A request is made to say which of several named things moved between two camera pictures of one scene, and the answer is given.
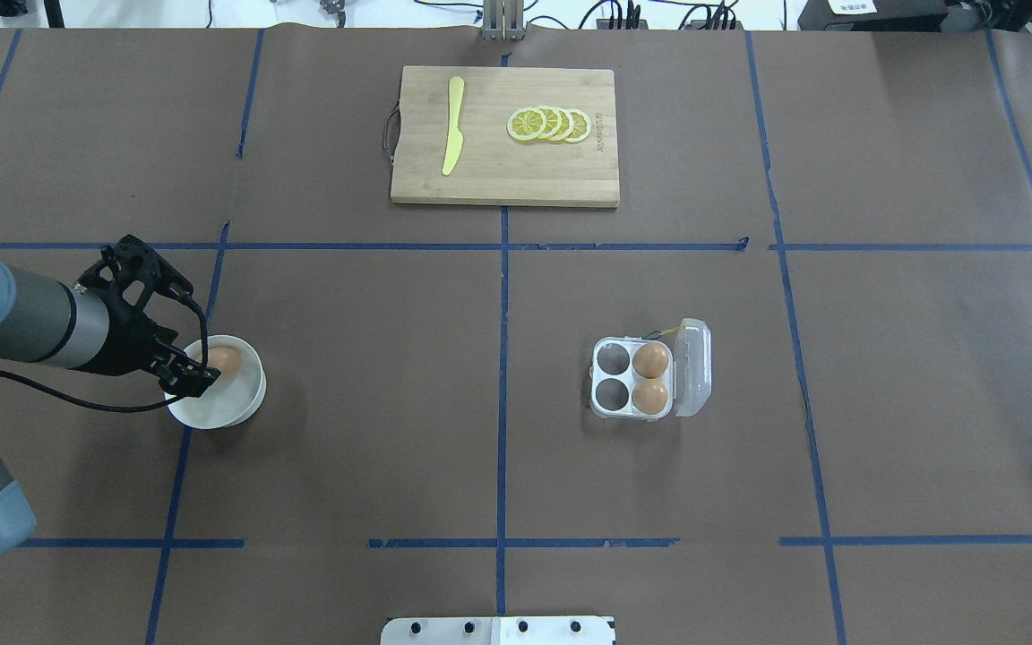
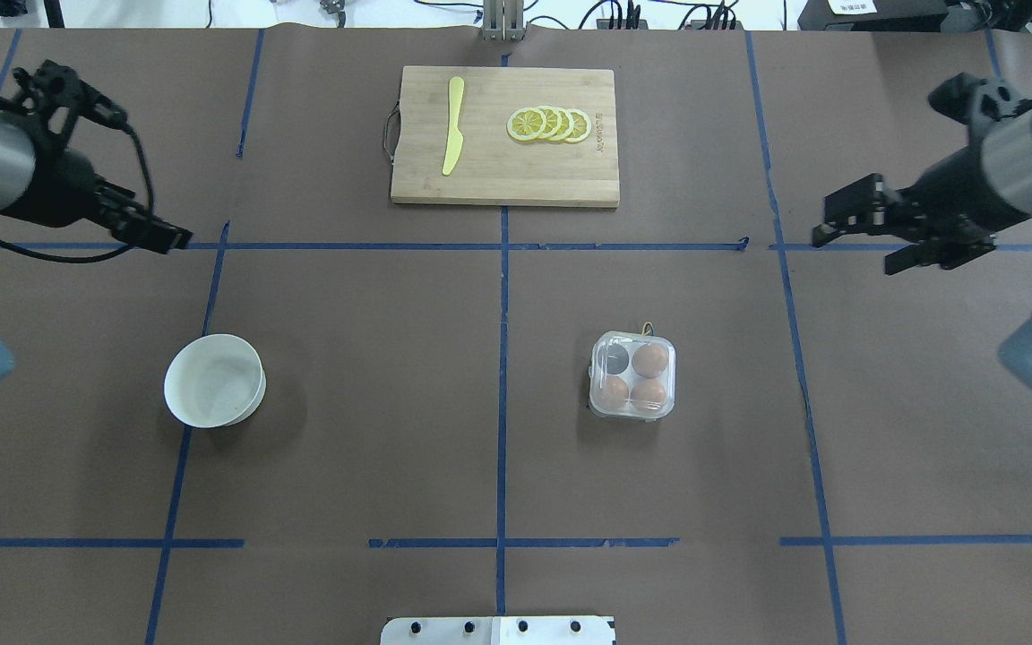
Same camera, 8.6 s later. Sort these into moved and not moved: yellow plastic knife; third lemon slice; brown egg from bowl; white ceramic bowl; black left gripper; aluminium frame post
Moved: brown egg from bowl; black left gripper
Not moved: yellow plastic knife; third lemon slice; white ceramic bowl; aluminium frame post
